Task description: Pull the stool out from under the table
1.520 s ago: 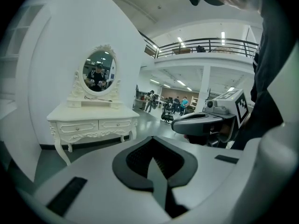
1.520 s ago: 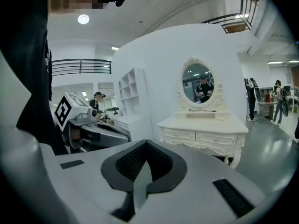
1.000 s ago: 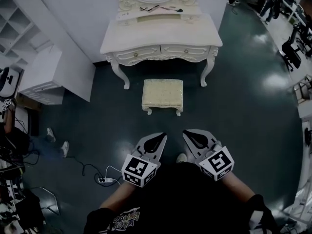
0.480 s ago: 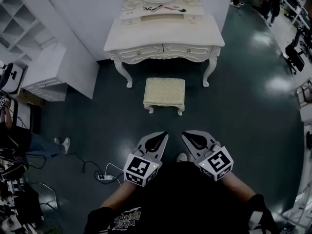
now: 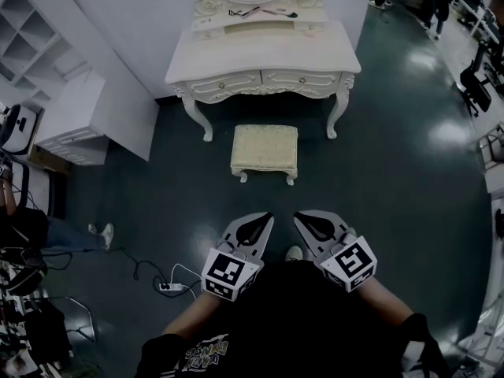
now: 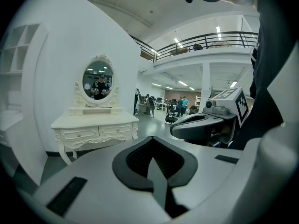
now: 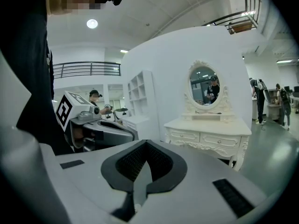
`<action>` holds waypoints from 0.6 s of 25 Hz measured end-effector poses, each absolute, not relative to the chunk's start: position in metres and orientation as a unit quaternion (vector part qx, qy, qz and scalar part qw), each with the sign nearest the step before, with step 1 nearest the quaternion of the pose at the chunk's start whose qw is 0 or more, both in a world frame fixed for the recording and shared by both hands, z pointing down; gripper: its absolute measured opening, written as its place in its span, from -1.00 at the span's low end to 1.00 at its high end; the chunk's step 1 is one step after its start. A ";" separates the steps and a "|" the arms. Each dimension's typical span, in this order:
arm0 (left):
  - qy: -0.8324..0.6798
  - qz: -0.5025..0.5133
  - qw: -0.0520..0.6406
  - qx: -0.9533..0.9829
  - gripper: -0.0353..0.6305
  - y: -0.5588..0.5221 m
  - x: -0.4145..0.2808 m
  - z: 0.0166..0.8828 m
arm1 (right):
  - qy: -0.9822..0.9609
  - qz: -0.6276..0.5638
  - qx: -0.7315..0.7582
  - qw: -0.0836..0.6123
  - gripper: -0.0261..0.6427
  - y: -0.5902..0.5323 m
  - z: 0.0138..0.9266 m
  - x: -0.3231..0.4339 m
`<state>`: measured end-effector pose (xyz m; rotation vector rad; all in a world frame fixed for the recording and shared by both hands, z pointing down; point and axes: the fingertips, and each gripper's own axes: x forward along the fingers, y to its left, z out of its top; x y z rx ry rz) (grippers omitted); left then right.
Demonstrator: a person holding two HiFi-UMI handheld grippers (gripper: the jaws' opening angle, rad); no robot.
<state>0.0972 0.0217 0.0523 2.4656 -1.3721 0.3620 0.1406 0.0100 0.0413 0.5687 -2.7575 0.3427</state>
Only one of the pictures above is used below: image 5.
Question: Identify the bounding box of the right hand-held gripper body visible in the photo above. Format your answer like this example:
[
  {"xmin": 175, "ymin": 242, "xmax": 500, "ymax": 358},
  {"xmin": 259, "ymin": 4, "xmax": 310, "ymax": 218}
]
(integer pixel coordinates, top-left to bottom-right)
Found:
[{"xmin": 319, "ymin": 229, "xmax": 379, "ymax": 294}]

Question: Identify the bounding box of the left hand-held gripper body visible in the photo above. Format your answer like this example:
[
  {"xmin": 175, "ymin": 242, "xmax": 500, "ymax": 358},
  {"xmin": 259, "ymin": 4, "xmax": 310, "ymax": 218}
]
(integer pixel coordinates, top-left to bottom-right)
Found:
[{"xmin": 200, "ymin": 239, "xmax": 265, "ymax": 303}]

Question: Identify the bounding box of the cream upholstered stool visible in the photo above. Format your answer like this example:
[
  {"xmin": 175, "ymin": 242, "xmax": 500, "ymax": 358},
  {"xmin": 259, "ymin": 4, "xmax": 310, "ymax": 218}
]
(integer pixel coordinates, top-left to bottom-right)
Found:
[{"xmin": 230, "ymin": 124, "xmax": 299, "ymax": 187}]

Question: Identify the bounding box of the white ornate dressing table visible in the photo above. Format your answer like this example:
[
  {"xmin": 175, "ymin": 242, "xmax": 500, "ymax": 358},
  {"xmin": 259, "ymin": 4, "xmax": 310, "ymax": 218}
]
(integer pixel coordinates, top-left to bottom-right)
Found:
[{"xmin": 164, "ymin": 20, "xmax": 362, "ymax": 143}]

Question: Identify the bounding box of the person's left forearm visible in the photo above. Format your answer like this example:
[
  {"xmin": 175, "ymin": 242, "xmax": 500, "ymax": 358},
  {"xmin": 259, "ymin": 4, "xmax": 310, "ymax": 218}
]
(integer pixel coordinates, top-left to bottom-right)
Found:
[{"xmin": 163, "ymin": 291, "xmax": 221, "ymax": 336}]

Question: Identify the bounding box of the person's right forearm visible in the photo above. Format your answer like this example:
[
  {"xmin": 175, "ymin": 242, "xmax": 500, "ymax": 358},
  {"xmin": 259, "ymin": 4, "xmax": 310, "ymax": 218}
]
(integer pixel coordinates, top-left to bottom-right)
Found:
[{"xmin": 354, "ymin": 277, "xmax": 414, "ymax": 326}]

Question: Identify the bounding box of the white ornate wooden drawer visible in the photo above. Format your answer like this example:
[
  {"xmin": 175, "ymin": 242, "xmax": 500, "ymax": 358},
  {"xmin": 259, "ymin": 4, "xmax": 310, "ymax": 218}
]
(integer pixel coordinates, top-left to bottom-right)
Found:
[
  {"xmin": 260, "ymin": 69, "xmax": 343, "ymax": 89},
  {"xmin": 188, "ymin": 72, "xmax": 261, "ymax": 102}
]

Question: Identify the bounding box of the person's black printed shirt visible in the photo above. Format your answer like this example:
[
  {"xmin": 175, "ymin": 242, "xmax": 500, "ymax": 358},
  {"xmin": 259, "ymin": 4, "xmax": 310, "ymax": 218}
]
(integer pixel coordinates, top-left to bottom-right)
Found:
[{"xmin": 135, "ymin": 261, "xmax": 454, "ymax": 378}]

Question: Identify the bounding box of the white slatted cabinet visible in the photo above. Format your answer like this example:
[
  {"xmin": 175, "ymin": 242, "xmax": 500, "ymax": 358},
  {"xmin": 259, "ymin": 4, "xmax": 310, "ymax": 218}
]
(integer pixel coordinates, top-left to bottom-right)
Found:
[{"xmin": 34, "ymin": 69, "xmax": 161, "ymax": 167}]

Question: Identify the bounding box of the black office chair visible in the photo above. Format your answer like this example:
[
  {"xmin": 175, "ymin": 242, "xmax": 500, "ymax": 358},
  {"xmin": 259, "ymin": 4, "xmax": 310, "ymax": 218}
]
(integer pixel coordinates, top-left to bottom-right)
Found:
[{"xmin": 459, "ymin": 39, "xmax": 494, "ymax": 118}]

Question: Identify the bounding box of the makeup brush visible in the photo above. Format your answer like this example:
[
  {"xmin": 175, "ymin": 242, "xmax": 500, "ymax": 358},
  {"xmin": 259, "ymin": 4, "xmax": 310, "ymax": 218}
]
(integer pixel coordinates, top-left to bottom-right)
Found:
[{"xmin": 261, "ymin": 8, "xmax": 298, "ymax": 19}]

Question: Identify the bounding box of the oval mirror with carved stand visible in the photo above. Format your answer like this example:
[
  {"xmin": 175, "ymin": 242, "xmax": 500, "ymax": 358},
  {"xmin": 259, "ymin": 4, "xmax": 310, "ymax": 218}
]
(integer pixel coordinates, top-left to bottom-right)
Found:
[{"xmin": 187, "ymin": 0, "xmax": 331, "ymax": 42}]

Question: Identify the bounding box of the white rounded device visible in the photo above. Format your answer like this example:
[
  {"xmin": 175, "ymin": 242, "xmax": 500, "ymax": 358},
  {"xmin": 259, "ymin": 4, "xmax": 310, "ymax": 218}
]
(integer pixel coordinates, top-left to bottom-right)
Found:
[{"xmin": 0, "ymin": 103, "xmax": 41, "ymax": 155}]

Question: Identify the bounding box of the white power cable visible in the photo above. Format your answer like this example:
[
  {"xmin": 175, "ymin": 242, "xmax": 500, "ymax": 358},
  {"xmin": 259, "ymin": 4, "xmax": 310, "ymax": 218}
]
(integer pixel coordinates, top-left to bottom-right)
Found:
[{"xmin": 171, "ymin": 262, "xmax": 204, "ymax": 291}]

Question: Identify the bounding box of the black floor cable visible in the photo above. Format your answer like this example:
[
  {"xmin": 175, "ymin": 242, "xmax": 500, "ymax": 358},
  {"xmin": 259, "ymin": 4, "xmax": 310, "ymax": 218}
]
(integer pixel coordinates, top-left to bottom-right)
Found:
[{"xmin": 105, "ymin": 246, "xmax": 198, "ymax": 299}]

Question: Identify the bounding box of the metal frame chair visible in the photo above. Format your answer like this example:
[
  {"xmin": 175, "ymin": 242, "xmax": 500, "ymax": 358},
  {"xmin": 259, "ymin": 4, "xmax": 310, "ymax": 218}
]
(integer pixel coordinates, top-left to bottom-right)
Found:
[{"xmin": 477, "ymin": 125, "xmax": 504, "ymax": 171}]

